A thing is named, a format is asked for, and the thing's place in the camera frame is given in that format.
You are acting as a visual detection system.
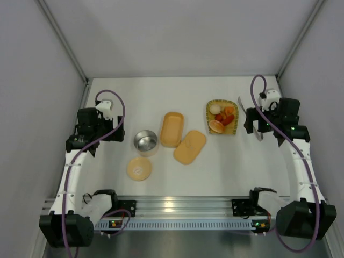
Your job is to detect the metal tongs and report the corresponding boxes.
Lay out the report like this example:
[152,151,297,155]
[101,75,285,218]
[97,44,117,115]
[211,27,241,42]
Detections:
[238,97,263,141]

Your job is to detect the red sausage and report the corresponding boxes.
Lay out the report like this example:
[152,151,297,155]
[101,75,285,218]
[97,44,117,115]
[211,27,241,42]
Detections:
[221,115,235,126]

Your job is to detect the orange fried dumpling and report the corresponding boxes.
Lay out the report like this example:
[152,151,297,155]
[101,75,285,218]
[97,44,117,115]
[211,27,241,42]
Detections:
[224,106,235,116]

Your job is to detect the red chicken wing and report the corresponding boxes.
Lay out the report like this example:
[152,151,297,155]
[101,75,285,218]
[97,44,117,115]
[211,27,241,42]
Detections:
[215,113,227,122]

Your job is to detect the sesame bread bun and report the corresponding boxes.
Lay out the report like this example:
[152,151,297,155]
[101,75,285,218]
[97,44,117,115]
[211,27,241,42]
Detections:
[208,120,225,134]

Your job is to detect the white egg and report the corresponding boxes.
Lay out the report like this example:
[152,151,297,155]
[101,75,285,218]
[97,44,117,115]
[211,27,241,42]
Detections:
[209,104,221,115]

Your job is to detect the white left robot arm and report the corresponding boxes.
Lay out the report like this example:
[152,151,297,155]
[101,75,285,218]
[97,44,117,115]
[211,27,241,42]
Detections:
[39,107,125,248]

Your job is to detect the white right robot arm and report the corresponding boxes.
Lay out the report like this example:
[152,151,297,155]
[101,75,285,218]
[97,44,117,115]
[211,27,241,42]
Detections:
[244,95,337,241]

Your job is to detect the tan oblong lunch box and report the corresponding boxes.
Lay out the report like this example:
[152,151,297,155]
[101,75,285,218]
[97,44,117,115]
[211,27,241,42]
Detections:
[160,112,184,148]

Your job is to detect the tan oblong box lid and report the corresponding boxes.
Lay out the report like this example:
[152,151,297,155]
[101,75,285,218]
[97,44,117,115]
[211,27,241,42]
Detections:
[174,130,206,165]

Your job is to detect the woven bamboo tray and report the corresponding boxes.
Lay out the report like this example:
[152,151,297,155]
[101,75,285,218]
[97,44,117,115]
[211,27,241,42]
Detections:
[205,99,239,135]

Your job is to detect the round steel bowl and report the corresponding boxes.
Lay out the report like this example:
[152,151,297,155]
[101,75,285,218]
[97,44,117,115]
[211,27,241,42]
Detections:
[133,130,159,157]

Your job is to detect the round tan bowl lid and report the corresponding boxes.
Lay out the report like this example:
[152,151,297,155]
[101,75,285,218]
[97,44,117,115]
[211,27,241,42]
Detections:
[126,157,152,181]

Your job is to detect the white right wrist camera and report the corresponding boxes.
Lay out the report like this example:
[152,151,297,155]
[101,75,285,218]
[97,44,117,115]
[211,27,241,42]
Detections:
[259,89,281,112]

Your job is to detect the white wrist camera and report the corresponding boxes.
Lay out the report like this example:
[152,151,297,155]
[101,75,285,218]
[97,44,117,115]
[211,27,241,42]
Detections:
[96,99,113,120]
[259,89,281,112]

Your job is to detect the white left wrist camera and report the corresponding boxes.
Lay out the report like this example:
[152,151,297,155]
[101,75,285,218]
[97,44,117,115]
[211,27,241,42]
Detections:
[96,99,113,120]

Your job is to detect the left aluminium frame post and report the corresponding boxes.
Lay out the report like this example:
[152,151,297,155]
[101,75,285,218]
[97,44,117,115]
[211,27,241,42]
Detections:
[34,0,90,83]

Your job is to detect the aluminium frame post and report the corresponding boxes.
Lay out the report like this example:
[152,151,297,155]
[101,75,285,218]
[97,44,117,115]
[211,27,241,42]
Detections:
[34,0,90,83]
[275,0,327,82]

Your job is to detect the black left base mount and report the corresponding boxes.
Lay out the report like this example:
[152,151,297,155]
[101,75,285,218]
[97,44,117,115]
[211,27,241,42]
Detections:
[116,199,137,217]

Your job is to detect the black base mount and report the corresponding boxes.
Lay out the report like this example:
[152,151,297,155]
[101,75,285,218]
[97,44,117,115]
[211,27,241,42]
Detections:
[116,199,137,217]
[231,199,257,218]

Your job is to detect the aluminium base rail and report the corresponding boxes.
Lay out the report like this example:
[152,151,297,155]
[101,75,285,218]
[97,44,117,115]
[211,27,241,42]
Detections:
[40,195,334,217]

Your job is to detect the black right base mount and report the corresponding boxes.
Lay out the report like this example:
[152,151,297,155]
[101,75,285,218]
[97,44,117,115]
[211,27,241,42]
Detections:
[231,199,257,218]

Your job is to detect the slotted grey cable duct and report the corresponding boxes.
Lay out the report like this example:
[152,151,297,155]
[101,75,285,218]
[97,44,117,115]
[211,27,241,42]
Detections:
[95,218,269,231]

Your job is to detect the right aluminium frame post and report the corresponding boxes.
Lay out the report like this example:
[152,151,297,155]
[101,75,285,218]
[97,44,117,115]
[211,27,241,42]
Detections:
[275,0,327,82]

